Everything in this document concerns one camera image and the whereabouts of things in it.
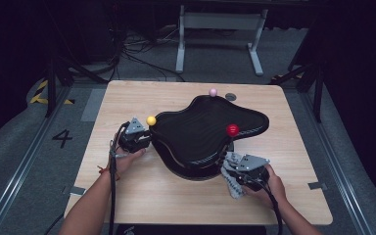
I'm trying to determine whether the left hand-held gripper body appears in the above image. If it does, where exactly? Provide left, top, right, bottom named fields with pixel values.
left=117, top=117, right=146, bottom=154

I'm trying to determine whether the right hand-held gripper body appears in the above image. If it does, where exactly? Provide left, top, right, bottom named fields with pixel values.
left=235, top=154, right=271, bottom=192

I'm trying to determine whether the white grey cloth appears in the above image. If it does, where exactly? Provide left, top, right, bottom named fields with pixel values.
left=220, top=151, right=248, bottom=200

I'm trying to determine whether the black wavy tray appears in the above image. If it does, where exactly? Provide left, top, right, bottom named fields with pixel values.
left=149, top=94, right=270, bottom=169

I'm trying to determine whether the person's left hand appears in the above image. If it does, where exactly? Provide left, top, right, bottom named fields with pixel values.
left=112, top=133, right=147, bottom=177

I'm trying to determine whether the person's right hand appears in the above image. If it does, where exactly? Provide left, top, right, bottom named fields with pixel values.
left=241, top=164, right=288, bottom=210

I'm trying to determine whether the red ball knob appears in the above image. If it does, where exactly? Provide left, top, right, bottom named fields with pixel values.
left=225, top=123, right=241, bottom=138

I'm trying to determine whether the black tripod stand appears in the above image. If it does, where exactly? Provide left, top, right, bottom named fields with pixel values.
left=270, top=62, right=324, bottom=123
left=43, top=57, right=109, bottom=118

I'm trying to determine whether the yellow black hazard tape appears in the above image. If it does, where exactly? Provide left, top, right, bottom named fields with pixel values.
left=28, top=79, right=76, bottom=106

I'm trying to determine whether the grey metal stand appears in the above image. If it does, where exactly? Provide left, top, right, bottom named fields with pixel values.
left=174, top=4, right=269, bottom=77

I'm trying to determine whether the red string bracelet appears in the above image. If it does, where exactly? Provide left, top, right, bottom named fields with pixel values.
left=97, top=165, right=121, bottom=181

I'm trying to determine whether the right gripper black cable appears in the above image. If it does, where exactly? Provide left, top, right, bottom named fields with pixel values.
left=258, top=181, right=284, bottom=235

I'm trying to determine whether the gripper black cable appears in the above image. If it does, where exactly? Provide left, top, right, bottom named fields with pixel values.
left=258, top=181, right=284, bottom=235
left=108, top=121, right=130, bottom=235

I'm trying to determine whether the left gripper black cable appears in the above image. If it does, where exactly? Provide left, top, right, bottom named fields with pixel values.
left=108, top=121, right=130, bottom=235

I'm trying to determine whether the metal floor rail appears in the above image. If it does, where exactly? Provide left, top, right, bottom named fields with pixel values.
left=298, top=91, right=376, bottom=235
left=0, top=86, right=72, bottom=235

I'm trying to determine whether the black floor cables bundle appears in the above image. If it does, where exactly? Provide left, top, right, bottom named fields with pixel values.
left=111, top=28, right=185, bottom=82

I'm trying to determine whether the thin black floor cable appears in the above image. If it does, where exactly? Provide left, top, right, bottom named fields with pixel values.
left=43, top=211, right=66, bottom=235

